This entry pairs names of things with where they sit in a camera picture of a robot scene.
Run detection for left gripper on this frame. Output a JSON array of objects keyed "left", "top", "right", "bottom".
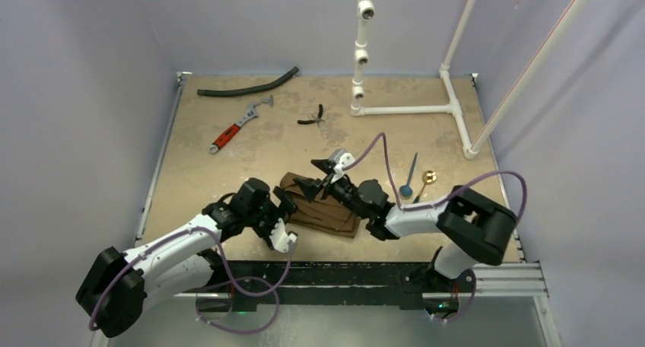
[{"left": 244, "top": 189, "right": 297, "bottom": 245}]

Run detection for brown cloth napkin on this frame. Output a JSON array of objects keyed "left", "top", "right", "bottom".
[{"left": 279, "top": 172, "right": 361, "bottom": 238}]

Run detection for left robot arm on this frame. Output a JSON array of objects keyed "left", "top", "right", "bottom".
[{"left": 75, "top": 178, "right": 297, "bottom": 338}]

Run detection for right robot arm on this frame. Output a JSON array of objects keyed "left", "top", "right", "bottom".
[{"left": 294, "top": 153, "right": 522, "bottom": 291}]

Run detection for black pliers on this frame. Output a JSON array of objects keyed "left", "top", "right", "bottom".
[{"left": 297, "top": 103, "right": 325, "bottom": 126}]

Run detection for blue spoon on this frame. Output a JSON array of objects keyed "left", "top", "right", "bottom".
[{"left": 399, "top": 153, "right": 418, "bottom": 199}]

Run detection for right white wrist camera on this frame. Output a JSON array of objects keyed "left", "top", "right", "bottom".
[{"left": 329, "top": 148, "right": 355, "bottom": 183}]

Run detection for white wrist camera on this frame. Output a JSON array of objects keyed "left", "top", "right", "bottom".
[
  {"left": 329, "top": 148, "right": 355, "bottom": 183},
  {"left": 268, "top": 218, "right": 298, "bottom": 253}
]

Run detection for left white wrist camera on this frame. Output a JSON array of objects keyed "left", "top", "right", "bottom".
[{"left": 268, "top": 218, "right": 298, "bottom": 253}]

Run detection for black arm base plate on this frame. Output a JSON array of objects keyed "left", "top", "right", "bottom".
[{"left": 189, "top": 260, "right": 475, "bottom": 312}]

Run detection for red handled adjustable wrench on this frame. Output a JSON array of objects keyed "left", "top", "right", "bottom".
[{"left": 208, "top": 95, "right": 274, "bottom": 154}]

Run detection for black rubber hose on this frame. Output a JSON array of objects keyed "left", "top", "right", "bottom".
[{"left": 196, "top": 66, "right": 300, "bottom": 99}]

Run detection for white PVC pipe frame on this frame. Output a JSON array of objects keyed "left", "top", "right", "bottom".
[{"left": 349, "top": 0, "right": 603, "bottom": 160}]

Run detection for aluminium frame rail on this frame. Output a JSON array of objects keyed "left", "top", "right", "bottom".
[{"left": 93, "top": 72, "right": 563, "bottom": 347}]

